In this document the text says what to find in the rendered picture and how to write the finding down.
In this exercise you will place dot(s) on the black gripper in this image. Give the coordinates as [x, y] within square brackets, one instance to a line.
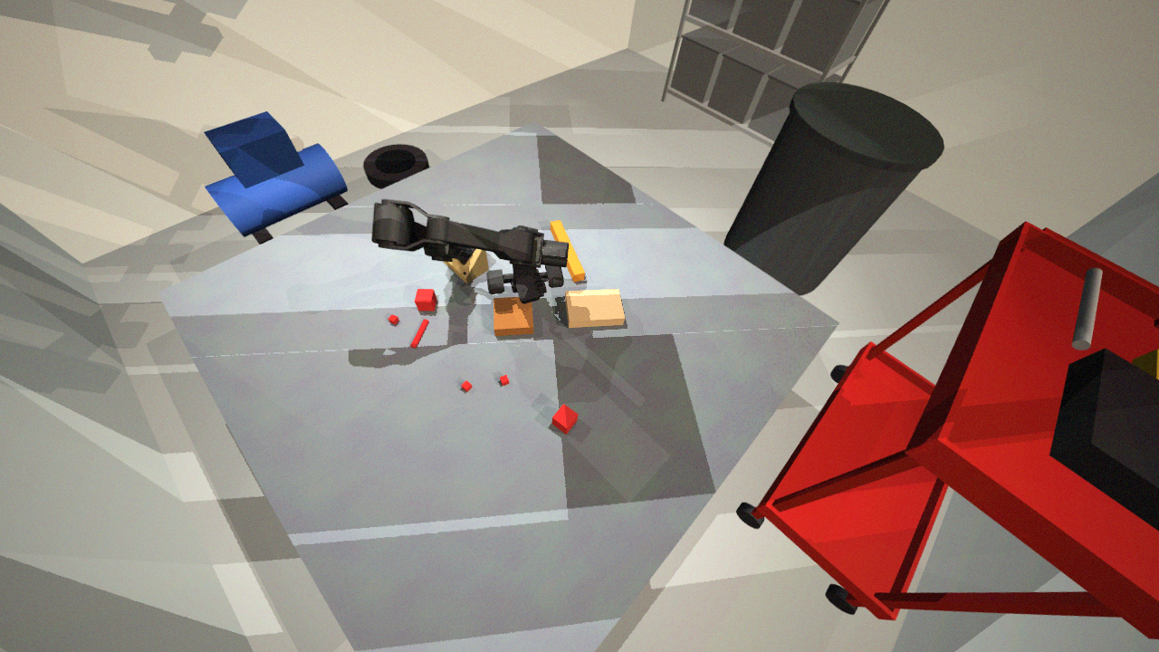
[496, 278]

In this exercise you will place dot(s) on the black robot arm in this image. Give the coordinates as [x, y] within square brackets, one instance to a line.
[394, 228]

